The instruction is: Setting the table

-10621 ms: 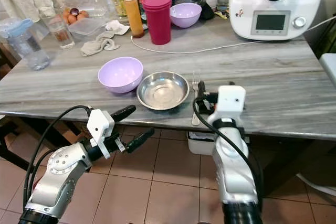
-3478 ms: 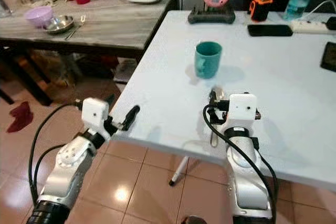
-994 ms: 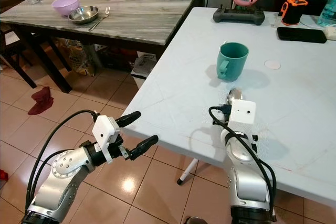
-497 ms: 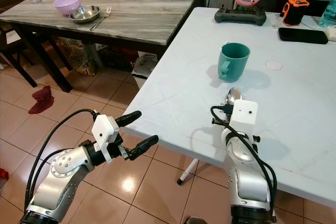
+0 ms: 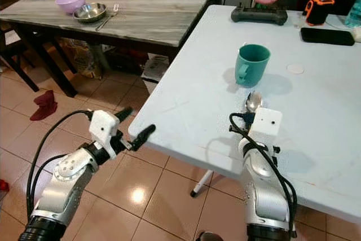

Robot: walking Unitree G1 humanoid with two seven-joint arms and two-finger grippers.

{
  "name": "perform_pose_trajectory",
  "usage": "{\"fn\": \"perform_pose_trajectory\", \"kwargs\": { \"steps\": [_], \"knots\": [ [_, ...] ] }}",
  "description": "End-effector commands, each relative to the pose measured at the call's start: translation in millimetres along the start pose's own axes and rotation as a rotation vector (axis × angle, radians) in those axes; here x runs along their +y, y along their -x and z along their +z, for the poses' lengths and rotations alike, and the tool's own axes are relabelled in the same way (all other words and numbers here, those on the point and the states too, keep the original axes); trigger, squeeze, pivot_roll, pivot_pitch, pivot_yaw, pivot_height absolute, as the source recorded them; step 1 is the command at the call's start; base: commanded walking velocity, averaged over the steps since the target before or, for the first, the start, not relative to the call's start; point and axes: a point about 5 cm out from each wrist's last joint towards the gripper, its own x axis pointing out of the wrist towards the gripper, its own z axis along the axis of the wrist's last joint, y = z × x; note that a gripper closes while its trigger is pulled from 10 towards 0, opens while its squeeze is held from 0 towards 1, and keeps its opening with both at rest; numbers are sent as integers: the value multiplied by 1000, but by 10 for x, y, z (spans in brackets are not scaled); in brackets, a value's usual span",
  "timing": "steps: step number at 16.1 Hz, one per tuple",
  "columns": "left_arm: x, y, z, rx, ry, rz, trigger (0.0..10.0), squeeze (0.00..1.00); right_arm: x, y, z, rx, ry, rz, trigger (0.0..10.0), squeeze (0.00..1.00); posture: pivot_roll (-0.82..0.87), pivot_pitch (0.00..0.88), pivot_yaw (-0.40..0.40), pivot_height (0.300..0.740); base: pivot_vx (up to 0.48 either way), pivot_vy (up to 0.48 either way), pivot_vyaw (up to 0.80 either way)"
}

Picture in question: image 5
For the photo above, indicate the steel fork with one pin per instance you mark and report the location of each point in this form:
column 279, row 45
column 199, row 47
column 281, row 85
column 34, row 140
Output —
column 108, row 18

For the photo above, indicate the dark wooden chair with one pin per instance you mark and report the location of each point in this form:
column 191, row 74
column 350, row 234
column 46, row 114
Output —
column 8, row 49

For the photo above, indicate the white storage box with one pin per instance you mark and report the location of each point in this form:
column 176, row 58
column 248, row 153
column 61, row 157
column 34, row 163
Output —
column 155, row 71

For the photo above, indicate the steel bowl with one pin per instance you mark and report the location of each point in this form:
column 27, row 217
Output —
column 90, row 12

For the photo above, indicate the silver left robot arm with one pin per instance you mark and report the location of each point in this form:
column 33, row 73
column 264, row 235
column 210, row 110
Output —
column 67, row 176

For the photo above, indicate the small clear glass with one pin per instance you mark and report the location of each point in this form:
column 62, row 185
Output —
column 298, row 21

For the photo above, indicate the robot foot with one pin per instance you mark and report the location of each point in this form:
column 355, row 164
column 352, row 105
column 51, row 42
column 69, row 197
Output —
column 210, row 236

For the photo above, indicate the teal bottle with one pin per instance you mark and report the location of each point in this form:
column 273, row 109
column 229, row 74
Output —
column 354, row 14

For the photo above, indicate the black flat phone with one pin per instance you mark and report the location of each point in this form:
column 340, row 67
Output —
column 327, row 36

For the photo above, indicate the white table leg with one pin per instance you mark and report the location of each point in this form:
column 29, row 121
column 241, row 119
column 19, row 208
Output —
column 203, row 183

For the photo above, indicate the purple plastic bowl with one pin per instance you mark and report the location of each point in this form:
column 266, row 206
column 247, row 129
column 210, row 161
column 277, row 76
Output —
column 69, row 1

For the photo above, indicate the steel spoon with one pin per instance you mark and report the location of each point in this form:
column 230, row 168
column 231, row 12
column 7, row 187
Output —
column 254, row 101

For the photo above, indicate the white round sticker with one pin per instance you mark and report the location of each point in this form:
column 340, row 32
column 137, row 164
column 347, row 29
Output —
column 295, row 69

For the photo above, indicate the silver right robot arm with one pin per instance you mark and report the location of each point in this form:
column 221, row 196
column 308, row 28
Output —
column 262, row 184

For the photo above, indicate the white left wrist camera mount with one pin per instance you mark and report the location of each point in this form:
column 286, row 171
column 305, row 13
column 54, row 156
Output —
column 104, row 125

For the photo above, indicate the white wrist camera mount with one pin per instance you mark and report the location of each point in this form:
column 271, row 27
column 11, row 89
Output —
column 104, row 125
column 265, row 121

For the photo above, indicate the dark red slipper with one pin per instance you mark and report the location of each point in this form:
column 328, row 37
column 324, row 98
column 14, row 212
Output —
column 44, row 105

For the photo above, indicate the yellowish plastic bag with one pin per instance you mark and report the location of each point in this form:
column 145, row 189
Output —
column 82, row 57

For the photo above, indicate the grey wooden table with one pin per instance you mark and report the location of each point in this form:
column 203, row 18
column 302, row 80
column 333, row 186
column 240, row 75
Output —
column 146, row 23

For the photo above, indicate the red plastic object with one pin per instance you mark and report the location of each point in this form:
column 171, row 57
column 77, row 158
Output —
column 4, row 185

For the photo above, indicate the teal mug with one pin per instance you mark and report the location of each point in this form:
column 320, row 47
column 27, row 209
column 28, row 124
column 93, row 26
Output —
column 251, row 65

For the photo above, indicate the orange and black device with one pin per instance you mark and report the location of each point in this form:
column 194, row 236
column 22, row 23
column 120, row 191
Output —
column 318, row 8

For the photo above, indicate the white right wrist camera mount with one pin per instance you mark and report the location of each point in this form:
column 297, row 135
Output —
column 265, row 121

